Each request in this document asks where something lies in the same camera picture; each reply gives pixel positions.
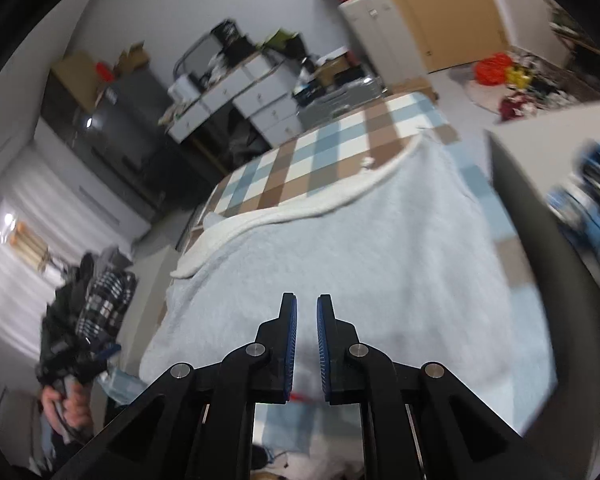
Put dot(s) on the brown cardboard box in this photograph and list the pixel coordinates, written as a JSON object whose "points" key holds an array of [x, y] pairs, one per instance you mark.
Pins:
{"points": [[420, 84]]}

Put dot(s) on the white drawer desk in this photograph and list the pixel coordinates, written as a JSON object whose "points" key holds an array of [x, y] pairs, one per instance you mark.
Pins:
{"points": [[259, 89]]}

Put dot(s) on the checkered bed cover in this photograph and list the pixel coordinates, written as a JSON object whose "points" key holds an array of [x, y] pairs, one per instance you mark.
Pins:
{"points": [[367, 137]]}

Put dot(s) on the person left hand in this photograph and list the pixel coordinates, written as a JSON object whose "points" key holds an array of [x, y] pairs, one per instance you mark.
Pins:
{"points": [[76, 409]]}

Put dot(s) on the grey hooded sweatshirt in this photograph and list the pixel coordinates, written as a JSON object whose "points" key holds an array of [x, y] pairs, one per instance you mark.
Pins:
{"points": [[417, 253]]}

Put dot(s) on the wooden door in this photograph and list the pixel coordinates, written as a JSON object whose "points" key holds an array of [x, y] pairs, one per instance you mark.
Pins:
{"points": [[454, 32]]}

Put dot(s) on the orange mesh bag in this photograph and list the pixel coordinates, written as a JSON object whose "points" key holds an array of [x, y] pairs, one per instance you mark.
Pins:
{"points": [[491, 71]]}

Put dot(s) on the black white plaid garment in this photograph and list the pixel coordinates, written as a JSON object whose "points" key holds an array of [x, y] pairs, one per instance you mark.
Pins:
{"points": [[92, 303]]}

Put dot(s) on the silver aluminium suitcase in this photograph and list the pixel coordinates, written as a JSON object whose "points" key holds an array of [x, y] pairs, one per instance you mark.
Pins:
{"points": [[341, 101]]}

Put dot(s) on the yellow toy shoes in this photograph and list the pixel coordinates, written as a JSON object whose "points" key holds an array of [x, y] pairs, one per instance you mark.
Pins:
{"points": [[518, 78]]}

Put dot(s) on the blue plaid shirt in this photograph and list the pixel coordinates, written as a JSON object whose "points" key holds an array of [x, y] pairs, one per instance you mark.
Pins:
{"points": [[576, 204]]}

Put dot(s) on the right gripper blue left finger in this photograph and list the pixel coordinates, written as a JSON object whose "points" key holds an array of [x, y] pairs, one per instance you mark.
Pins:
{"points": [[196, 423]]}

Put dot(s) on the white tall suitcase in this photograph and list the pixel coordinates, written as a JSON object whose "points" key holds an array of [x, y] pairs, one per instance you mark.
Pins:
{"points": [[386, 39]]}

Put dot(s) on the white electric kettle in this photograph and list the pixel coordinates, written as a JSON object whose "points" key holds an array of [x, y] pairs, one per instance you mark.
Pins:
{"points": [[183, 90]]}

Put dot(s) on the grey storage box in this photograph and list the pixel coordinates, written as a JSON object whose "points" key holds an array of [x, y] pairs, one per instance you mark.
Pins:
{"points": [[528, 157]]}

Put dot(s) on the dark grey refrigerator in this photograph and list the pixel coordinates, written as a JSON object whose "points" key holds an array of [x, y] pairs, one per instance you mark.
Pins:
{"points": [[123, 131]]}

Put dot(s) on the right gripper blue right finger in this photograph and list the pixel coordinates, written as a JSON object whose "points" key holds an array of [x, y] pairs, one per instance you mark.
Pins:
{"points": [[418, 422]]}

